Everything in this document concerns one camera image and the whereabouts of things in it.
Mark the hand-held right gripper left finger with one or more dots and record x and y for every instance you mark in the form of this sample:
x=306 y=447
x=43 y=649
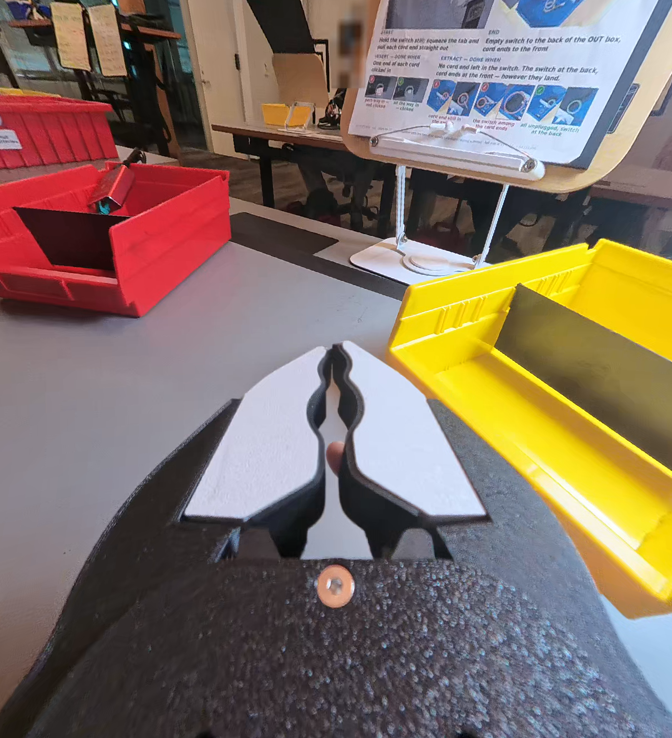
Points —
x=266 y=455

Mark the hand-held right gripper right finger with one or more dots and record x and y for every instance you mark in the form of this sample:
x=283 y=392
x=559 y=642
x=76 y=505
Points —
x=410 y=455

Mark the yellow plastic bin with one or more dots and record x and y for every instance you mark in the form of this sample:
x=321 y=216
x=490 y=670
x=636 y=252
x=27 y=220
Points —
x=543 y=461

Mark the red network switch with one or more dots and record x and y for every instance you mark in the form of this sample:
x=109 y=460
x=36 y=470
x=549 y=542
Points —
x=114 y=187

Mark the red plastic bin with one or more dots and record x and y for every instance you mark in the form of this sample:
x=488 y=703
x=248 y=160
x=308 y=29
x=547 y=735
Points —
x=163 y=253

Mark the person's right hand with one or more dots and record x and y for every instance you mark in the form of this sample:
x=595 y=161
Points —
x=336 y=455

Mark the red ribbed storage bin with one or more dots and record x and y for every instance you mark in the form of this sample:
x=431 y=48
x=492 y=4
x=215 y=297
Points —
x=53 y=132

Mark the hanging paper sheet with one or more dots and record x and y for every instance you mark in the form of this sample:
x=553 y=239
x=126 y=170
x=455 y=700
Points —
x=70 y=34
x=108 y=40

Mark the black bin divider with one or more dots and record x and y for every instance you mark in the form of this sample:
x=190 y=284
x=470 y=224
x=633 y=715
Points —
x=70 y=236
x=601 y=375

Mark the small yellow bin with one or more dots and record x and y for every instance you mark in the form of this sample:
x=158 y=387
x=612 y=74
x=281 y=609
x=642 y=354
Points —
x=272 y=114

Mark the wooden desk with black legs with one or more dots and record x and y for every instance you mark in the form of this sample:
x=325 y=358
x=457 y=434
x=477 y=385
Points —
x=278 y=134

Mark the black panel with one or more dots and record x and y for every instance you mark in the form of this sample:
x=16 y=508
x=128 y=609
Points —
x=281 y=26

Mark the printed instruction sheet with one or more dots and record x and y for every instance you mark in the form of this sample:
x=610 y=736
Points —
x=485 y=75

